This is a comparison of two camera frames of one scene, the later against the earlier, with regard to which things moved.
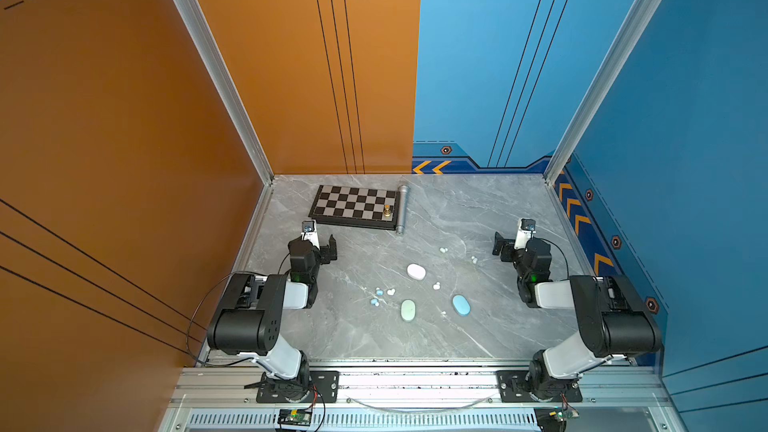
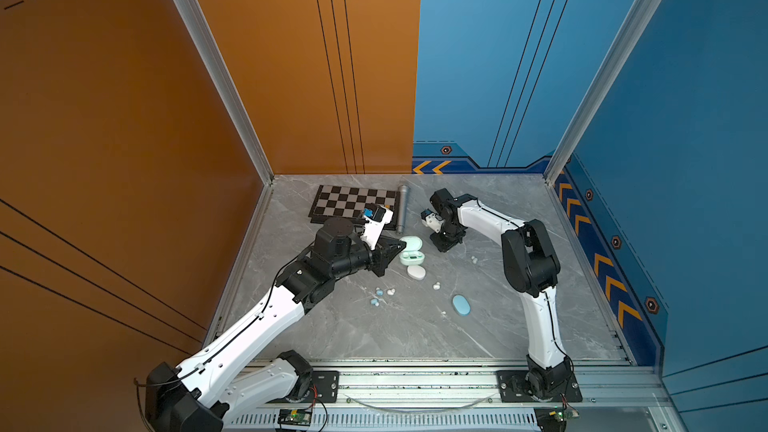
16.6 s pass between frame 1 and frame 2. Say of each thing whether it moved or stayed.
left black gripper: moved
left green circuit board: stayed
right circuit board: stayed
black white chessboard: stayed
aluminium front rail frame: stayed
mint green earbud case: moved
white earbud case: stayed
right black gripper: moved
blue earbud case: stayed
